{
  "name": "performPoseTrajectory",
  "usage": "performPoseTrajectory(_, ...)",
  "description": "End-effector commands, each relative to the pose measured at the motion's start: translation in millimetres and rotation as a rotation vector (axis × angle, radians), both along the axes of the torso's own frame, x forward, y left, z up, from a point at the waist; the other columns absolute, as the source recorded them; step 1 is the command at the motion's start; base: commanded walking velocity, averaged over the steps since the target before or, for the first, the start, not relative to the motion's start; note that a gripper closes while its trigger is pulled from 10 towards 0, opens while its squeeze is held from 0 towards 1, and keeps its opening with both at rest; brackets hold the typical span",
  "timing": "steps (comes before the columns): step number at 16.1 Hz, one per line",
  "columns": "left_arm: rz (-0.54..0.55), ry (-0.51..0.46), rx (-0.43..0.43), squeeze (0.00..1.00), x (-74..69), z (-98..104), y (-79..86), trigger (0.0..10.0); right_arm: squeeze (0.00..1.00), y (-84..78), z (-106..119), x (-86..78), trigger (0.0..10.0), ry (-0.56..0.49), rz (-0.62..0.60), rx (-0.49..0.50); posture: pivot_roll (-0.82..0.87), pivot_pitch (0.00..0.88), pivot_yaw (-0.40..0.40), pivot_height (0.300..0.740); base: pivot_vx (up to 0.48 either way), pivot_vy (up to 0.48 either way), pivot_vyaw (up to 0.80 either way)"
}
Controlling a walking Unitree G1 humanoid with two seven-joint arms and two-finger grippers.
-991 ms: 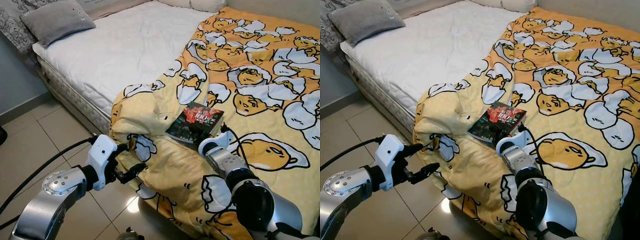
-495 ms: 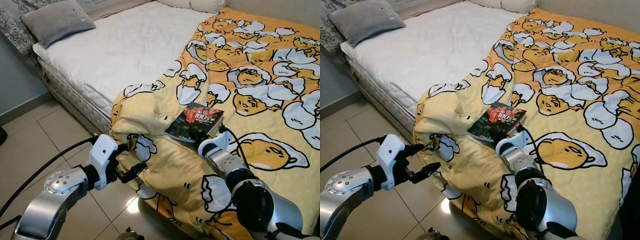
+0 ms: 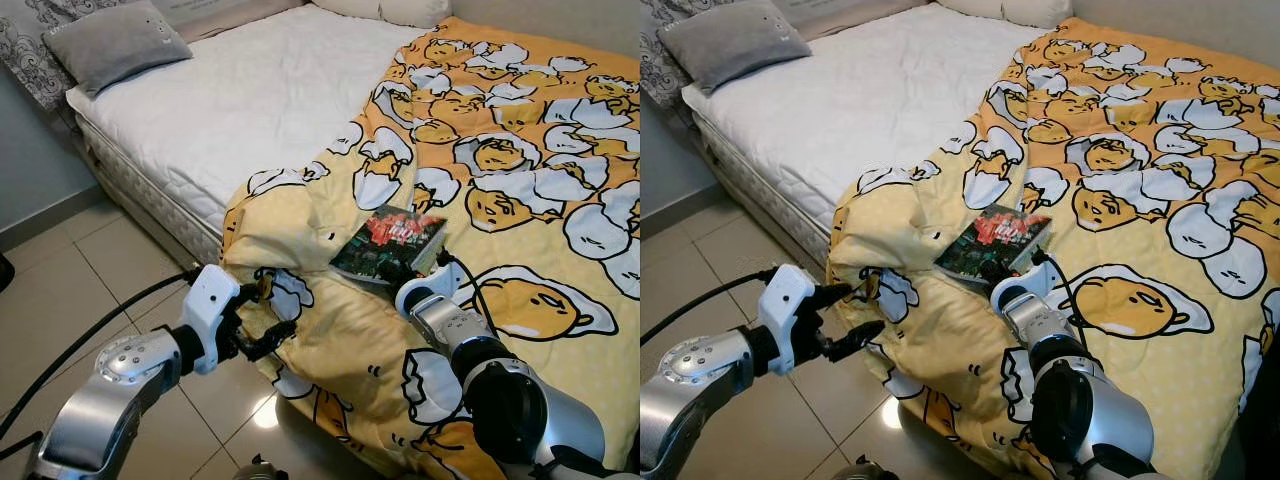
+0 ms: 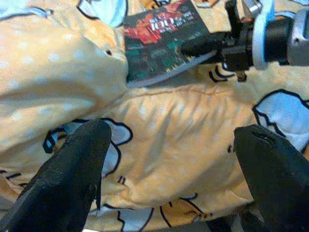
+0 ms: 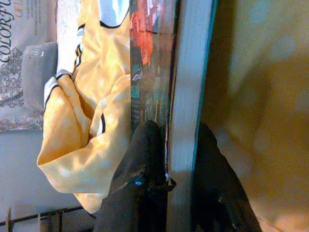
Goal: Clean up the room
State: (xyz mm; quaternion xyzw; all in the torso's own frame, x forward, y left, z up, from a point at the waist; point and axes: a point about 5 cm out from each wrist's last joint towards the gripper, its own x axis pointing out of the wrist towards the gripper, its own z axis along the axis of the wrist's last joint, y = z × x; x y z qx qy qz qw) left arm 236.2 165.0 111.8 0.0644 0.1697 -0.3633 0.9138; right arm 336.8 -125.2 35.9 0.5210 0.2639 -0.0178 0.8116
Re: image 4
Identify yellow cartoon egg quilt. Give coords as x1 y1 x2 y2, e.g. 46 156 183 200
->
0 0 309 232

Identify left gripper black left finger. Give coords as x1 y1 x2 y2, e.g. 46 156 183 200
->
0 118 112 232

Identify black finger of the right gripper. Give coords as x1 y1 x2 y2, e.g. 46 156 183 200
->
199 53 220 65
180 33 230 58

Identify dark red cover book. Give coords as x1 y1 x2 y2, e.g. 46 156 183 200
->
122 0 218 88

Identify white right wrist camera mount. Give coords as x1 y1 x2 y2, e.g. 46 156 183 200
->
251 0 277 71

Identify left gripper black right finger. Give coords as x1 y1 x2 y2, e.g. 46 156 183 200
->
233 124 309 232

